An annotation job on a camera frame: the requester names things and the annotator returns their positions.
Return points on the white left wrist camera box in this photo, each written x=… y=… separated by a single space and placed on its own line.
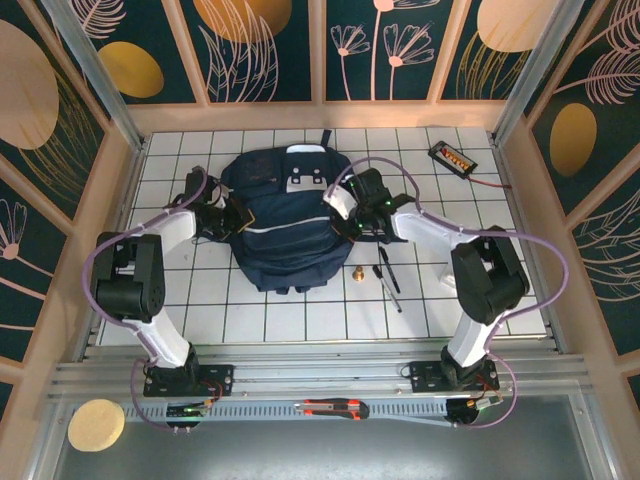
x=219 y=197

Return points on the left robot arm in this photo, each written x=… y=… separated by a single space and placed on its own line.
x=130 y=280

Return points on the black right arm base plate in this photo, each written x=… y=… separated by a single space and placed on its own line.
x=425 y=375

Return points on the red and black utility knife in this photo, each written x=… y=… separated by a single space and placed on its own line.
x=335 y=409

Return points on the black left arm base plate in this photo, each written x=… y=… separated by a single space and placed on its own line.
x=220 y=380

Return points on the small brass cone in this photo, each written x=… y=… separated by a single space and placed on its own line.
x=357 y=275

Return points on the round cork disc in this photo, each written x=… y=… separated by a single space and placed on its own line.
x=96 y=425

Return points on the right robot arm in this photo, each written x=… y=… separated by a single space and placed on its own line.
x=490 y=280

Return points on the thin silver pen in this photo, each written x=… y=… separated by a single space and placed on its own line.
x=392 y=298

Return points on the aluminium rail frame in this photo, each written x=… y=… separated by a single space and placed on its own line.
x=320 y=370

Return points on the aluminium frame post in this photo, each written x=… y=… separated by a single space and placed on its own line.
x=530 y=75
x=95 y=70

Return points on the navy blue backpack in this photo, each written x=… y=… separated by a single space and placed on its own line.
x=290 y=240

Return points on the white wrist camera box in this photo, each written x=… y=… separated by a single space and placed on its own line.
x=219 y=197
x=341 y=202

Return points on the white plastic piece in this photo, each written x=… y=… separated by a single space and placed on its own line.
x=448 y=277

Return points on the black board with orange connectors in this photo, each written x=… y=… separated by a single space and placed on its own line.
x=452 y=157

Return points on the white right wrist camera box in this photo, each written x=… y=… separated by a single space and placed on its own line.
x=341 y=202

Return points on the black controller board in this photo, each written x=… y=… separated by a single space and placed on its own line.
x=470 y=410
x=187 y=411

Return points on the black marker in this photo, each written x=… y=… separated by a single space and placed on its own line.
x=389 y=270

